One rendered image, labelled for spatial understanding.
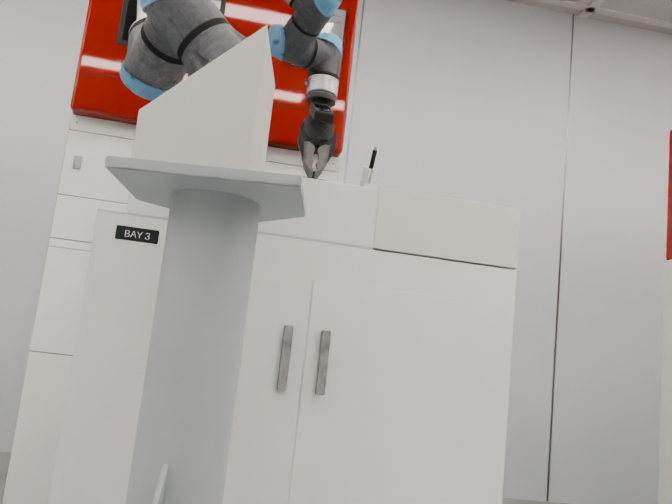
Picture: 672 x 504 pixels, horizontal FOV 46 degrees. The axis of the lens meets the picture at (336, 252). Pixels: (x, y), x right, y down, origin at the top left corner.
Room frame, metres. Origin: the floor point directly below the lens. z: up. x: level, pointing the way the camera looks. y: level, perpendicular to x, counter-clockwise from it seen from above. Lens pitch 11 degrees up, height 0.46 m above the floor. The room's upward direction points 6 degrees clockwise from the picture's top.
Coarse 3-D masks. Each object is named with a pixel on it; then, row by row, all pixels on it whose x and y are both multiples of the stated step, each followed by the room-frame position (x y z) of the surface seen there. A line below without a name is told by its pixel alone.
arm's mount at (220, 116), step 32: (256, 32) 1.28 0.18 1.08; (224, 64) 1.28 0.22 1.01; (256, 64) 1.28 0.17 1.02; (160, 96) 1.27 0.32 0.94; (192, 96) 1.27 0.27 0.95; (224, 96) 1.28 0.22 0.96; (256, 96) 1.28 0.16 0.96; (160, 128) 1.27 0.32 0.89; (192, 128) 1.27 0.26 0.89; (224, 128) 1.28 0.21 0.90; (256, 128) 1.32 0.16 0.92; (160, 160) 1.27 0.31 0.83; (192, 160) 1.27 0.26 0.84; (224, 160) 1.27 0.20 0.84; (256, 160) 1.38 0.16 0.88
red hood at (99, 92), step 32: (96, 0) 2.19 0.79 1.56; (128, 0) 2.20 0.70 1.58; (224, 0) 2.25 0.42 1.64; (256, 0) 2.27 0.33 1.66; (352, 0) 2.33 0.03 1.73; (96, 32) 2.20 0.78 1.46; (128, 32) 2.21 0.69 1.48; (320, 32) 2.31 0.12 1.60; (352, 32) 2.33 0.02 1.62; (96, 64) 2.20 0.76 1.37; (288, 64) 2.30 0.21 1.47; (96, 96) 2.20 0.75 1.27; (128, 96) 2.22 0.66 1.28; (288, 96) 2.30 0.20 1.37; (288, 128) 2.30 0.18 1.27
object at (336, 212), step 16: (304, 192) 1.73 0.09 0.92; (320, 192) 1.74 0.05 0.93; (336, 192) 1.75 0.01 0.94; (352, 192) 1.75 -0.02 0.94; (368, 192) 1.76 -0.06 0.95; (128, 208) 1.67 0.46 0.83; (144, 208) 1.67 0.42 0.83; (160, 208) 1.68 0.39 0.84; (320, 208) 1.74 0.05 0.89; (336, 208) 1.75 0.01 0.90; (352, 208) 1.75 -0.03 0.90; (368, 208) 1.76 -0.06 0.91; (272, 224) 1.72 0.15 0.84; (288, 224) 1.73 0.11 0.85; (304, 224) 1.73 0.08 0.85; (320, 224) 1.74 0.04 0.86; (336, 224) 1.75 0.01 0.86; (352, 224) 1.75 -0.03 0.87; (368, 224) 1.76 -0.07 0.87; (336, 240) 1.75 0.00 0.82; (352, 240) 1.75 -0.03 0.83; (368, 240) 1.76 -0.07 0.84
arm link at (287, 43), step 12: (276, 24) 1.70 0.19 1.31; (288, 24) 1.68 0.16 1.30; (276, 36) 1.69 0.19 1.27; (288, 36) 1.69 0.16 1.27; (300, 36) 1.68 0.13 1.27; (276, 48) 1.70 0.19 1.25; (288, 48) 1.71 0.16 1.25; (300, 48) 1.71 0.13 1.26; (312, 48) 1.73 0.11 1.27; (288, 60) 1.74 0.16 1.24; (300, 60) 1.74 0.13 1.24; (312, 60) 1.75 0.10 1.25
